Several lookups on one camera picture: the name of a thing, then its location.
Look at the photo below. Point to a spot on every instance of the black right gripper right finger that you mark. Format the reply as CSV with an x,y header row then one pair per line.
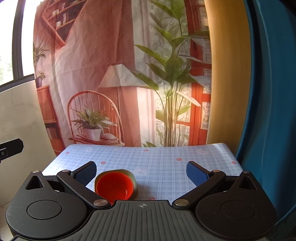
x,y
207,182

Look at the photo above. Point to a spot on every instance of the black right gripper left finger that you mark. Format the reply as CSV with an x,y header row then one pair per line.
x,y
75,182

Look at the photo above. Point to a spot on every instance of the red bowl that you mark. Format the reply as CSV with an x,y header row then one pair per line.
x,y
114,187

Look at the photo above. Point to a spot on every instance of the olive green plate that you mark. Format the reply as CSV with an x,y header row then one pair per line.
x,y
133,182

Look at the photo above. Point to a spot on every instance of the blue plaid tablecloth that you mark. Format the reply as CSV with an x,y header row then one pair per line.
x,y
160,172

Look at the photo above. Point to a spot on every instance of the blue curtain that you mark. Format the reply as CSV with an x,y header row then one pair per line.
x,y
267,145

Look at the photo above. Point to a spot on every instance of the printed room backdrop cloth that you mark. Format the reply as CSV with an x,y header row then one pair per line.
x,y
123,73

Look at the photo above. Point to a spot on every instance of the yellow curtain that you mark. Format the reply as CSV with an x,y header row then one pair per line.
x,y
231,71

